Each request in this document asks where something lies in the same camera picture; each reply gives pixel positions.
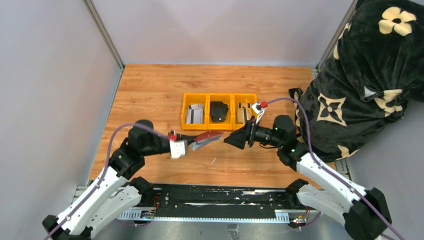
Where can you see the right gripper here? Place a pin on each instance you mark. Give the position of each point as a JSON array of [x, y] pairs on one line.
[[238, 138]]

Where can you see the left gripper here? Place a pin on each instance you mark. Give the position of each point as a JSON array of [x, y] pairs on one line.
[[189, 139]]

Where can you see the red leather card holder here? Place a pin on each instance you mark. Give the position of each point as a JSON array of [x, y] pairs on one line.
[[210, 134]]

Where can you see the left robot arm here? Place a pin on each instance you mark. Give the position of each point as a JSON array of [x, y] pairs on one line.
[[109, 179]]

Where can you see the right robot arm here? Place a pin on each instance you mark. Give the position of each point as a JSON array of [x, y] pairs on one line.
[[318, 172]]

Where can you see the tan cards stack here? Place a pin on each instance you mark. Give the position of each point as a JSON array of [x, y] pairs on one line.
[[243, 112]]

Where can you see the white cards stack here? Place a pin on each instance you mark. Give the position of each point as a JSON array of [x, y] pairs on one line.
[[195, 114]]

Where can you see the black cards stack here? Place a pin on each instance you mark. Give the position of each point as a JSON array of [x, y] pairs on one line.
[[218, 111]]

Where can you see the left yellow bin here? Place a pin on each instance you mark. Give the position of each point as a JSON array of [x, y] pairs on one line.
[[192, 98]]

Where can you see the black floral blanket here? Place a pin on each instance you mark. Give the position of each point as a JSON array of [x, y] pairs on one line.
[[375, 70]]

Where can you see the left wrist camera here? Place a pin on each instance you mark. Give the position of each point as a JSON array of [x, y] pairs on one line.
[[178, 148]]

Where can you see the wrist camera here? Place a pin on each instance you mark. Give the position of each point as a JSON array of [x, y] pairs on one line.
[[178, 148], [259, 108]]

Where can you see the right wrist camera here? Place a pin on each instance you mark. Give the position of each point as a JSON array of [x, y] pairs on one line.
[[259, 108]]

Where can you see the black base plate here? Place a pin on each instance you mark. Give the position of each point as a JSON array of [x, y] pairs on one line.
[[223, 203]]

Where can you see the aluminium frame rail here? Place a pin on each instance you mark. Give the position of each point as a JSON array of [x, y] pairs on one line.
[[142, 203]]

